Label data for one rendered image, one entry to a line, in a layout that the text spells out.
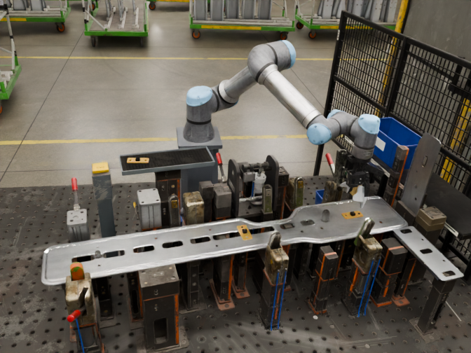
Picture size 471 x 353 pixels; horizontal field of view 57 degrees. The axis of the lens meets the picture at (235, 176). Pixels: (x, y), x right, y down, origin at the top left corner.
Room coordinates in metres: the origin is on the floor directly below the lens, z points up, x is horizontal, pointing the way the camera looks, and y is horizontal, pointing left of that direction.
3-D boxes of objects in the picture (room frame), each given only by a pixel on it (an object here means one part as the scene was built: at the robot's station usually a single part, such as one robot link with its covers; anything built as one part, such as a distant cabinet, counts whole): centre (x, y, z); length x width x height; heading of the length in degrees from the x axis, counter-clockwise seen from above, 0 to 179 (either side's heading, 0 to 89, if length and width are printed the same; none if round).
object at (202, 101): (1.89, 0.18, 1.27); 0.13 x 0.12 x 0.14; 136
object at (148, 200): (1.34, 0.32, 0.90); 0.13 x 0.10 x 0.41; 20
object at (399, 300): (1.31, -0.70, 0.84); 0.11 x 0.06 x 0.29; 20
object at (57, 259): (1.28, -0.03, 1.00); 1.38 x 0.22 x 0.02; 110
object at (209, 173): (1.88, 0.19, 0.90); 0.21 x 0.21 x 0.40; 11
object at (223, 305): (1.26, 0.03, 0.84); 0.17 x 0.06 x 0.29; 20
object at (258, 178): (1.52, -0.07, 0.94); 0.18 x 0.13 x 0.49; 110
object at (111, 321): (1.11, 0.45, 0.84); 0.11 x 0.06 x 0.29; 20
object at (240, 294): (1.31, -0.04, 0.84); 0.13 x 0.05 x 0.29; 20
